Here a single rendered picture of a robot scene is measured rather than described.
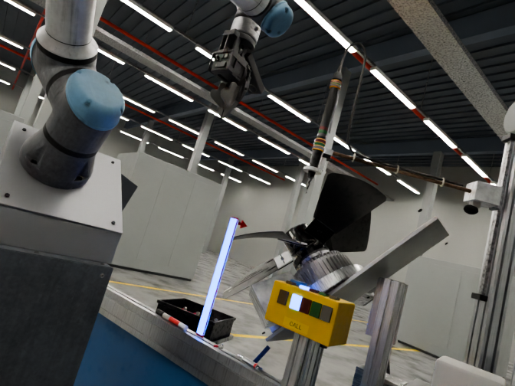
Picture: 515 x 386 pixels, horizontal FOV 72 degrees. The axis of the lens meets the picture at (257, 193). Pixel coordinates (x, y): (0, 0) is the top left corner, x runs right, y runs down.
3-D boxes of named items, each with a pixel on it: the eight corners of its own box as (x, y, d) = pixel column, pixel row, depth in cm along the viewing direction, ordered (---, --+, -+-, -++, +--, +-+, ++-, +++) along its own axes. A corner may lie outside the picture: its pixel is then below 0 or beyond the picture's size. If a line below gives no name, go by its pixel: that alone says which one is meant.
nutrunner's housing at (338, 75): (314, 180, 132) (344, 70, 139) (316, 178, 129) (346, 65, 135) (304, 178, 133) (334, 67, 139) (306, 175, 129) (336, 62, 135)
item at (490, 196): (490, 210, 132) (493, 189, 133) (502, 209, 125) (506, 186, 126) (462, 203, 133) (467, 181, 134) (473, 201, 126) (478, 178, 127)
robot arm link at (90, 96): (54, 152, 71) (85, 101, 65) (34, 105, 75) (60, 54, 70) (109, 157, 81) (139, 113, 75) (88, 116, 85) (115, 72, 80)
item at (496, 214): (478, 300, 127) (509, 139, 135) (487, 302, 121) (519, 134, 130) (470, 297, 127) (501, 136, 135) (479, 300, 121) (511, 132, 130)
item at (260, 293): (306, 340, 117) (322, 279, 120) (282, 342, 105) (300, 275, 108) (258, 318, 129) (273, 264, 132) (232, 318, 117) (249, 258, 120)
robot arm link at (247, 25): (244, 37, 98) (267, 33, 93) (239, 51, 97) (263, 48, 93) (227, 18, 92) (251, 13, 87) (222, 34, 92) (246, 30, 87)
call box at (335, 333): (345, 351, 77) (356, 302, 79) (326, 354, 69) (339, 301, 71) (283, 325, 87) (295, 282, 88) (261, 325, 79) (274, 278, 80)
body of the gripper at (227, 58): (205, 73, 89) (219, 30, 91) (226, 89, 96) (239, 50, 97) (227, 70, 84) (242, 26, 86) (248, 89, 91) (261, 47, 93)
